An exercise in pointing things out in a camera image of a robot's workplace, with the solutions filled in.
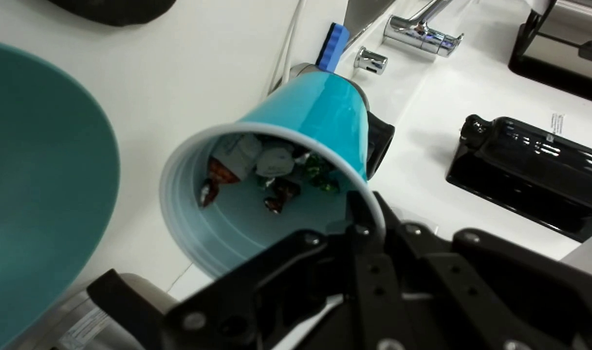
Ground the chrome sink faucet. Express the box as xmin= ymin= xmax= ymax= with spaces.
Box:
xmin=380 ymin=0 xmax=465 ymax=63

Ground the white power cable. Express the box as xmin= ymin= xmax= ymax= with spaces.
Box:
xmin=267 ymin=0 xmax=306 ymax=95

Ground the grey candy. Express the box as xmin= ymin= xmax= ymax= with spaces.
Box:
xmin=255 ymin=141 xmax=298 ymax=178
xmin=212 ymin=132 xmax=265 ymax=182

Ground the red candy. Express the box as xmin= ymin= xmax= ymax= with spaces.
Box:
xmin=197 ymin=159 xmax=238 ymax=209
xmin=261 ymin=176 xmax=302 ymax=217

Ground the black table tennis paddle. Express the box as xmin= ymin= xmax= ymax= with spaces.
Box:
xmin=47 ymin=0 xmax=179 ymax=27

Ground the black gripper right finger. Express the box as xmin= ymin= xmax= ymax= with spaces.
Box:
xmin=345 ymin=190 xmax=592 ymax=350

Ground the steel paper towel dispenser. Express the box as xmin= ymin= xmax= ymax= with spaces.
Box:
xmin=508 ymin=0 xmax=592 ymax=106

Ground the teal bowl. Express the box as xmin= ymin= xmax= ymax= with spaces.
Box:
xmin=0 ymin=36 xmax=123 ymax=350

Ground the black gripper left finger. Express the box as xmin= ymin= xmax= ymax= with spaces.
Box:
xmin=162 ymin=217 xmax=376 ymax=350

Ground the teal plastic cup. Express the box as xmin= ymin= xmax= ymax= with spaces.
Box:
xmin=158 ymin=67 xmax=388 ymax=279

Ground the green candy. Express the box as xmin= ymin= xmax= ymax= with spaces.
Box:
xmin=302 ymin=153 xmax=343 ymax=196

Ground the blue sponge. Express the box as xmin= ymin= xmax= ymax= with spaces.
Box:
xmin=314 ymin=21 xmax=354 ymax=73

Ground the black glossy wall dispenser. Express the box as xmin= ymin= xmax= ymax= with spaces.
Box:
xmin=446 ymin=112 xmax=592 ymax=242

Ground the small chrome sink fitting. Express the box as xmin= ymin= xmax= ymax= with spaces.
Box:
xmin=352 ymin=44 xmax=389 ymax=75

